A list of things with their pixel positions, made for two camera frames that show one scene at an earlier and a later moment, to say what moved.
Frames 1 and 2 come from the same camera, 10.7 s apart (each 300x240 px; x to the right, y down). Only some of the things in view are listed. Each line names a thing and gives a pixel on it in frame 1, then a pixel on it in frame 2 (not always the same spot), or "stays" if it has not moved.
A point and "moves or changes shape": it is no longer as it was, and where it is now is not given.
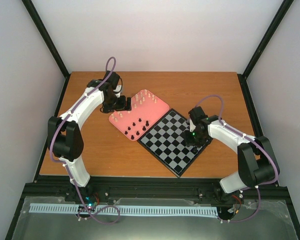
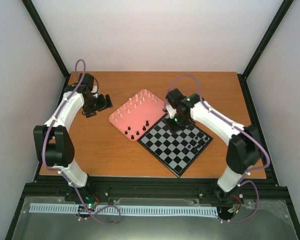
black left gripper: (121, 106) → (88, 111)
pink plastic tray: (146, 110) stays
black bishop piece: (194, 150) moves or changes shape
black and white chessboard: (166, 140) stays
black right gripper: (189, 142) → (177, 129)
